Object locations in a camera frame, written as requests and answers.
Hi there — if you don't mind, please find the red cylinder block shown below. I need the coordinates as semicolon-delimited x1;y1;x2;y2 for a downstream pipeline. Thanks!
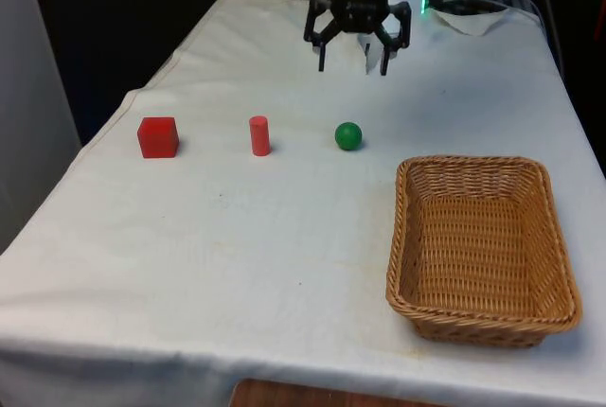
248;115;273;158

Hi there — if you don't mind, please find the red cube block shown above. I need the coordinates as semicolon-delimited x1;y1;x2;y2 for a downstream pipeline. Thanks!
137;116;181;160

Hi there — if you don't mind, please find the wicker basket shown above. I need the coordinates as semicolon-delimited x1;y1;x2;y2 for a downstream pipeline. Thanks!
385;154;584;349

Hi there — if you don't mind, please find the green ball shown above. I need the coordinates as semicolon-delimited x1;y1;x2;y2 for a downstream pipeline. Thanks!
334;121;364;152

